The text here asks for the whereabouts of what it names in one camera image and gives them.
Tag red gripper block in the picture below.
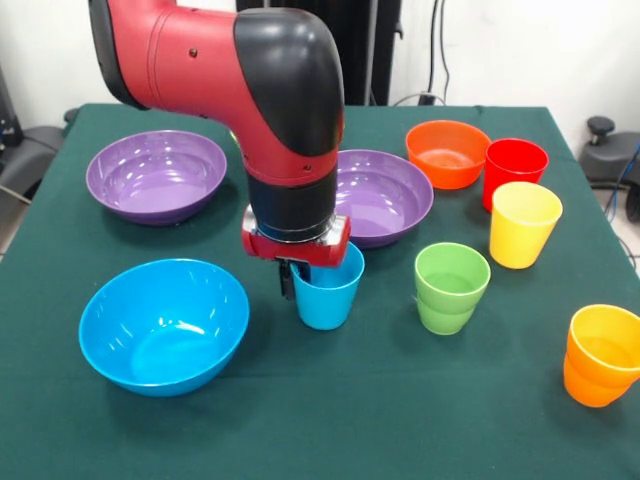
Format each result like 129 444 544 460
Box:
242 215 352 301

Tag blue plastic cup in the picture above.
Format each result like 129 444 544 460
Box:
291 241 366 331

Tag shallow purple plastic bowl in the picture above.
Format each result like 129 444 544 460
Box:
333 148 435 250

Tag green plastic cup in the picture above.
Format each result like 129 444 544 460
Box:
414 242 492 336

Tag dark green tablecloth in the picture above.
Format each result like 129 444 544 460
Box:
0 103 640 480

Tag blue plastic bowl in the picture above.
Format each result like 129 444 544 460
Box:
78 258 251 399

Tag deep purple plastic bowl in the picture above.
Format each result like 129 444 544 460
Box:
85 130 228 227

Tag orange-red plastic bowl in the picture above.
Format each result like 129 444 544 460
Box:
405 119 493 191

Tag yellow plastic cup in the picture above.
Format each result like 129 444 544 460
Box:
489 181 564 271

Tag red plastic cup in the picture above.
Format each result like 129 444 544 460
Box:
482 138 550 214

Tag orange plastic cup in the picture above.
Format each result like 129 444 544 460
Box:
563 303 640 409

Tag black wall cable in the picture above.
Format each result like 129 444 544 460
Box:
428 0 454 106

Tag grey pedestal foot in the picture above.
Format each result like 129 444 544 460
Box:
0 125 66 201
579 116 640 224

